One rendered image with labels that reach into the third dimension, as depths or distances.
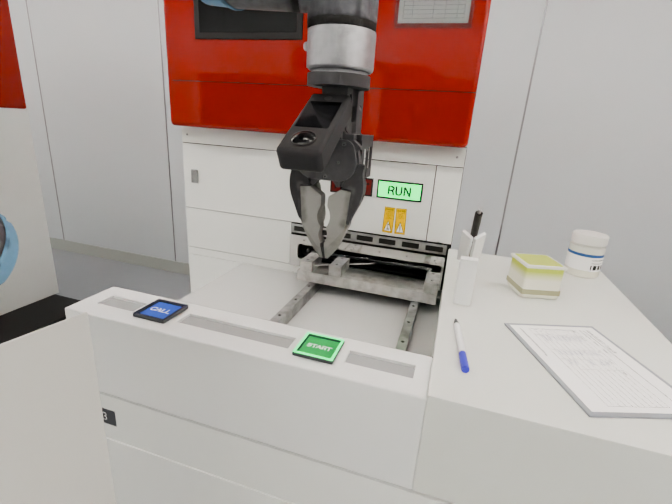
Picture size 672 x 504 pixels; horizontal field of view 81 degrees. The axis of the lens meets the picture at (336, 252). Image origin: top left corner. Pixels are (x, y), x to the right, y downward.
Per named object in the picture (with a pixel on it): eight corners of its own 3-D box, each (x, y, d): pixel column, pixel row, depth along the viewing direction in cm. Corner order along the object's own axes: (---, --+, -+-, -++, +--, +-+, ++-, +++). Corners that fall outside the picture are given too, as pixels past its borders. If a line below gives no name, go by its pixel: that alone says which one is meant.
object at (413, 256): (291, 262, 118) (292, 232, 115) (440, 288, 106) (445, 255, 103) (288, 264, 116) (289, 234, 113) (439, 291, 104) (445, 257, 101)
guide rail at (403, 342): (413, 297, 106) (415, 287, 105) (421, 299, 105) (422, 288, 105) (374, 422, 60) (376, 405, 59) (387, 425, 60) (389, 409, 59)
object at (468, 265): (451, 291, 75) (462, 223, 70) (472, 294, 74) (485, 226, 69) (449, 303, 69) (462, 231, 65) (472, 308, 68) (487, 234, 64)
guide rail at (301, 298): (320, 280, 113) (320, 270, 112) (326, 281, 113) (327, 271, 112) (222, 380, 68) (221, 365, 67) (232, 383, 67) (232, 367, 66)
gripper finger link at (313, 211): (335, 247, 53) (340, 179, 51) (321, 260, 48) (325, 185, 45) (314, 244, 54) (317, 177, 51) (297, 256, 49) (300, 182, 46)
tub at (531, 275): (504, 283, 80) (510, 251, 78) (540, 285, 81) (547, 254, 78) (519, 298, 73) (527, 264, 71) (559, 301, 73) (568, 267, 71)
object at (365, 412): (121, 354, 73) (113, 285, 68) (419, 437, 58) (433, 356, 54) (75, 384, 64) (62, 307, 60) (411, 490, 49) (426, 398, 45)
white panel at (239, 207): (193, 251, 130) (186, 125, 118) (442, 295, 109) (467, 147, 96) (187, 253, 128) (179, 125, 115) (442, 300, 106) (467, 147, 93)
